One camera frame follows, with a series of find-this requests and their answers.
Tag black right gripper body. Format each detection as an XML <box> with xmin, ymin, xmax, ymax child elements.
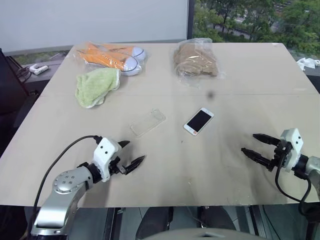
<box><xmin>266</xmin><ymin>139</ymin><xmax>292</xmax><ymax>172</ymax></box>

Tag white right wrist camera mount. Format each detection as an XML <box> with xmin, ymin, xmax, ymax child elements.
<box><xmin>279</xmin><ymin>127</ymin><xmax>305</xmax><ymax>174</ymax></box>

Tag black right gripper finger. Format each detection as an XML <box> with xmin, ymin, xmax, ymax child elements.
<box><xmin>252</xmin><ymin>133</ymin><xmax>281</xmax><ymax>148</ymax></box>
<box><xmin>240</xmin><ymin>147</ymin><xmax>274</xmax><ymax>169</ymax></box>

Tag black window frame post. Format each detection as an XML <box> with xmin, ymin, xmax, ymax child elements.
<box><xmin>186</xmin><ymin>0</ymin><xmax>196</xmax><ymax>41</ymax></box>

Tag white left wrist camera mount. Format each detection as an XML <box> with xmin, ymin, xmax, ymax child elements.
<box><xmin>92</xmin><ymin>136</ymin><xmax>124</xmax><ymax>183</ymax></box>

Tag dark rounded shape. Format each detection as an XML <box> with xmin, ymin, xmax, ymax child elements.
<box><xmin>135</xmin><ymin>206</ymin><xmax>174</xmax><ymax>240</ymax></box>
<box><xmin>199</xmin><ymin>205</ymin><xmax>237</xmax><ymax>240</ymax></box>

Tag orange white canvas shoe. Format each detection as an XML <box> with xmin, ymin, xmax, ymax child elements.
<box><xmin>76</xmin><ymin>49</ymin><xmax>141</xmax><ymax>76</ymax></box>
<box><xmin>79</xmin><ymin>41</ymin><xmax>147</xmax><ymax>61</ymax></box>

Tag green towel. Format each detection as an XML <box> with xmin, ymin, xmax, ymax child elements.
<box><xmin>75</xmin><ymin>68</ymin><xmax>122</xmax><ymax>110</ymax></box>

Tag clear plastic shoe bag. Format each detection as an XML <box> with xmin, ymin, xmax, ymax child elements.
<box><xmin>74</xmin><ymin>40</ymin><xmax>151</xmax><ymax>77</ymax></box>

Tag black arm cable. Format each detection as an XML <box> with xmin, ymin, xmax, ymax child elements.
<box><xmin>31</xmin><ymin>135</ymin><xmax>104</xmax><ymax>209</ymax></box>
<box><xmin>274</xmin><ymin>161</ymin><xmax>314</xmax><ymax>217</ymax></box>

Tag white smartphone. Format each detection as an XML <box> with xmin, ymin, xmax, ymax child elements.
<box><xmin>183</xmin><ymin>107</ymin><xmax>215</xmax><ymax>137</ymax></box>

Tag white crumpled objects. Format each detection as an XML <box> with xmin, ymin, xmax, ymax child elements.
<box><xmin>295</xmin><ymin>56</ymin><xmax>320</xmax><ymax>71</ymax></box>

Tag clear phone case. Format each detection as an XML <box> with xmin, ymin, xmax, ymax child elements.
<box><xmin>129</xmin><ymin>108</ymin><xmax>167</xmax><ymax>138</ymax></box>

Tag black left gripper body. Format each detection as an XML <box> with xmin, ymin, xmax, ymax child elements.
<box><xmin>108</xmin><ymin>149</ymin><xmax>126</xmax><ymax>176</ymax></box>

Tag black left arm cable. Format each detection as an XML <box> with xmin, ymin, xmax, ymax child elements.
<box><xmin>31</xmin><ymin>135</ymin><xmax>104</xmax><ymax>209</ymax></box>

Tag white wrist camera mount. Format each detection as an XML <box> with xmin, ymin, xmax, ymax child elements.
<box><xmin>92</xmin><ymin>136</ymin><xmax>124</xmax><ymax>183</ymax></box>
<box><xmin>279</xmin><ymin>127</ymin><xmax>305</xmax><ymax>174</ymax></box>

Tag white power strip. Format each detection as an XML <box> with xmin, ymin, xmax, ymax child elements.
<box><xmin>29</xmin><ymin>63</ymin><xmax>50</xmax><ymax>75</ymax></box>

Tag dark table leg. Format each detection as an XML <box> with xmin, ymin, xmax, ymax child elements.
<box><xmin>103</xmin><ymin>207</ymin><xmax>119</xmax><ymax>240</ymax></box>
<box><xmin>249</xmin><ymin>204</ymin><xmax>265</xmax><ymax>237</ymax></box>

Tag white roller screen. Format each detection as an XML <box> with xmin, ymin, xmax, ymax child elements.
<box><xmin>0</xmin><ymin>0</ymin><xmax>190</xmax><ymax>57</ymax></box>

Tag clear plastic cloth bag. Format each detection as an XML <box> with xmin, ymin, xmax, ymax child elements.
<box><xmin>172</xmin><ymin>37</ymin><xmax>227</xmax><ymax>88</ymax></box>

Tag brown folded cloth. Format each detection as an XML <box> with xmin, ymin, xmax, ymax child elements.
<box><xmin>173</xmin><ymin>42</ymin><xmax>219</xmax><ymax>77</ymax></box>

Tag grey rounded robot body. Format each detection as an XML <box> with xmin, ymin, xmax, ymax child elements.
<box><xmin>151</xmin><ymin>226</ymin><xmax>254</xmax><ymax>240</ymax></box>

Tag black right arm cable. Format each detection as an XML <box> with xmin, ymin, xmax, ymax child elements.
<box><xmin>274</xmin><ymin>161</ymin><xmax>314</xmax><ymax>217</ymax></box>

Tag black monitor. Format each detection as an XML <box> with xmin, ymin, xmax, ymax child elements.
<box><xmin>0</xmin><ymin>48</ymin><xmax>29</xmax><ymax>116</ymax></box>

